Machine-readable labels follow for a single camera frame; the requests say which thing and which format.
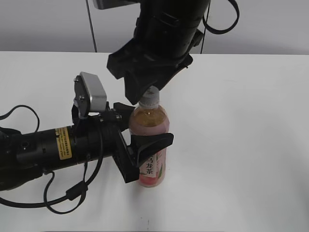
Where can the white bottle cap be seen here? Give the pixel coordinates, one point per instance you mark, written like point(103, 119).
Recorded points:
point(150, 99)

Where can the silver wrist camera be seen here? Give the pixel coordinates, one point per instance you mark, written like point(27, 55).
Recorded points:
point(90, 96)
point(108, 4)

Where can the peach oolong tea bottle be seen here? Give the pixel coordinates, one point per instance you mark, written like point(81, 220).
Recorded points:
point(151, 122)

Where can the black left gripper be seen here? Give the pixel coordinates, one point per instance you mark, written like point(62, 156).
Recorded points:
point(128, 158)

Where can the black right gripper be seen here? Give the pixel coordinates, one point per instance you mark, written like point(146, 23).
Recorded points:
point(150, 61)

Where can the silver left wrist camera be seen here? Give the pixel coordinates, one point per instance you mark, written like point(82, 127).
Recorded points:
point(90, 96)

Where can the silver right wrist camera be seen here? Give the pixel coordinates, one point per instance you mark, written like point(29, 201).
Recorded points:
point(108, 4)

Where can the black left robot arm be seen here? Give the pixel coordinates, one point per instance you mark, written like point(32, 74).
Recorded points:
point(25, 157)

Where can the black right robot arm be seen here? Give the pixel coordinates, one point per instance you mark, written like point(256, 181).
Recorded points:
point(165, 32)

